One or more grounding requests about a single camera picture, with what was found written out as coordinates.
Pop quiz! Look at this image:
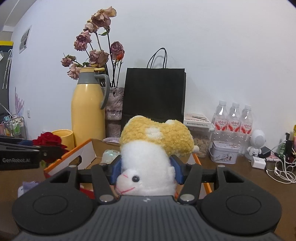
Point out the clear seed container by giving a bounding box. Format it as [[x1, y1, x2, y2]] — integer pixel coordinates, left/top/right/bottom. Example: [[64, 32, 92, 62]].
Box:
[[189, 127, 214, 158]]

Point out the yellow white plush toy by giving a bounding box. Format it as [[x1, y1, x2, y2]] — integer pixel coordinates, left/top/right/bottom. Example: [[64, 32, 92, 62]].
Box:
[[115, 115, 200, 196]]

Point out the red cardboard box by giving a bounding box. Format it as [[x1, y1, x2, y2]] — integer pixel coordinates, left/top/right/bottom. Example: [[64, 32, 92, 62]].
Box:
[[44, 139, 212, 199]]

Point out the wire storage cart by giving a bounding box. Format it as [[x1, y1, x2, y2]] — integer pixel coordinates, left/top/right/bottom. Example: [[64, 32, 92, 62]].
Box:
[[0, 115, 27, 139]]

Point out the black paper bag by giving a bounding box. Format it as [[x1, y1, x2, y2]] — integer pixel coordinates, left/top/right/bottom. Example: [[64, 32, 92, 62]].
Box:
[[120, 48, 186, 131]]

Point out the right water bottle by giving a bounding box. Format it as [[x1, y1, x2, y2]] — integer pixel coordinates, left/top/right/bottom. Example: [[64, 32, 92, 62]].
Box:
[[239, 105, 253, 155]]

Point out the pink patterned vase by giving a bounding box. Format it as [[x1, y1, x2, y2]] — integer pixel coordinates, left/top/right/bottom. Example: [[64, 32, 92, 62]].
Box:
[[105, 87, 124, 138]]

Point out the white charger adapter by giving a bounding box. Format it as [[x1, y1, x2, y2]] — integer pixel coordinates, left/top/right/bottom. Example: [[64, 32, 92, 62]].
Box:
[[251, 157, 266, 170]]

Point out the white carton on container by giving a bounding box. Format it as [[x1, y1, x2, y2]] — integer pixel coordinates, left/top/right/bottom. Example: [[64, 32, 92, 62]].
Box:
[[183, 113, 212, 128]]

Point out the yellow thermos jug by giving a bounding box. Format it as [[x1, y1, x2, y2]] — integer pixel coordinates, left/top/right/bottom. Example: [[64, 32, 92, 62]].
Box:
[[71, 67, 110, 146]]

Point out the middle water bottle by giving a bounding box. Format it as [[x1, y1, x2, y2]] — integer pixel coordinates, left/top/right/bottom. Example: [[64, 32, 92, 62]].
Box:
[[227, 102, 241, 144]]

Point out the purple towel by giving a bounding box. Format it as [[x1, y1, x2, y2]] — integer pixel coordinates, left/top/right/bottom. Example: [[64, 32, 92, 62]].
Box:
[[18, 181, 40, 198]]

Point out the white tin box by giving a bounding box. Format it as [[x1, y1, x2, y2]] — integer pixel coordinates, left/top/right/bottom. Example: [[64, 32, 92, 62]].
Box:
[[209, 141, 239, 165]]

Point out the water bottle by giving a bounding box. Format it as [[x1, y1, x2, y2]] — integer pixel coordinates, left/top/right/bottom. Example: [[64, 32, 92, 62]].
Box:
[[227, 102, 241, 144], [212, 100, 228, 142], [239, 105, 253, 155]]

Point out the iridescent plastic bag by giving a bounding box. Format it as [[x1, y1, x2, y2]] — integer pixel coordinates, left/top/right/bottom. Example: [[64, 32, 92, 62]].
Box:
[[101, 150, 120, 164]]

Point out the left water bottle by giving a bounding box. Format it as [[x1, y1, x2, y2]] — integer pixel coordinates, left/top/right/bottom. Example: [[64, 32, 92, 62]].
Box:
[[212, 100, 228, 142]]

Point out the red fabric flower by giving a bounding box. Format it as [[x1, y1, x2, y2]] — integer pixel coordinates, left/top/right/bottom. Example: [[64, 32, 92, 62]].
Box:
[[33, 132, 68, 164]]

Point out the yellow ceramic mug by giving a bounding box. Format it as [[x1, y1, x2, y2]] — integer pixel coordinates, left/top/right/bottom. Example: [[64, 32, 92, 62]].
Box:
[[52, 129, 75, 151]]

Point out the dried rose bouquet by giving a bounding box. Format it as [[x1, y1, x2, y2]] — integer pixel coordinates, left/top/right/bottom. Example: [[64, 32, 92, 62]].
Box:
[[61, 6, 125, 89]]

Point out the white robot figurine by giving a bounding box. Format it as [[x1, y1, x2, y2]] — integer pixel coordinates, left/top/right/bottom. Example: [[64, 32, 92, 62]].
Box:
[[245, 129, 266, 161]]

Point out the grey refrigerator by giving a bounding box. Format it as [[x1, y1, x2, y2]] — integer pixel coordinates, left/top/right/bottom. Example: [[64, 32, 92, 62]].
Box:
[[0, 40, 13, 118]]

